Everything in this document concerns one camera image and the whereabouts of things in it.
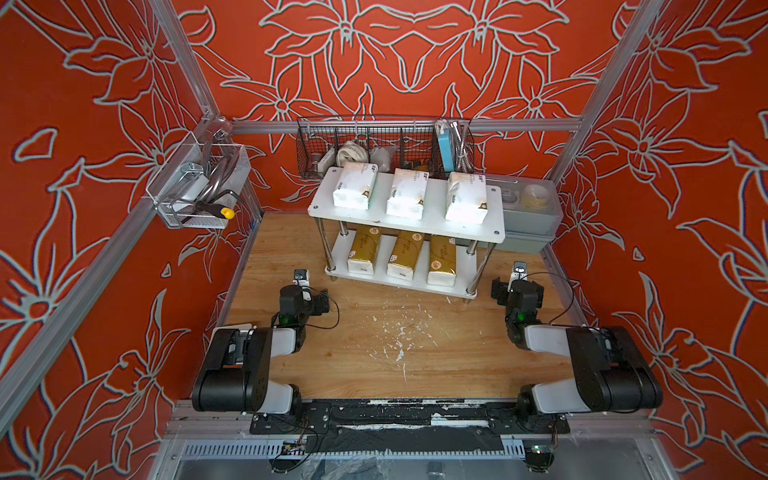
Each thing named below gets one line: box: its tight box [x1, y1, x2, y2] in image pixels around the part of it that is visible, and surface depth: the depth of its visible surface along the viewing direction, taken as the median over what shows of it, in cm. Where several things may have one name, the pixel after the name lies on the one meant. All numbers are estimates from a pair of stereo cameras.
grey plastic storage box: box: [480, 174, 564, 254], surface depth 100 cm
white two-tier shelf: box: [307, 167, 506, 299], surface depth 74 cm
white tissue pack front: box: [333, 162, 379, 210], surface depth 74 cm
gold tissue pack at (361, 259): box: [347, 224, 381, 275], surface depth 94 cm
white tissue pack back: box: [445, 172, 489, 224], surface depth 71 cm
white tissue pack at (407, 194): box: [386, 168, 429, 220], surface depth 72 cm
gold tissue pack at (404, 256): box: [386, 230, 423, 280], surface depth 93 cm
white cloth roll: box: [336, 140, 369, 167], surface depth 90 cm
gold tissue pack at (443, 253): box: [427, 235, 457, 287], surface depth 91 cm
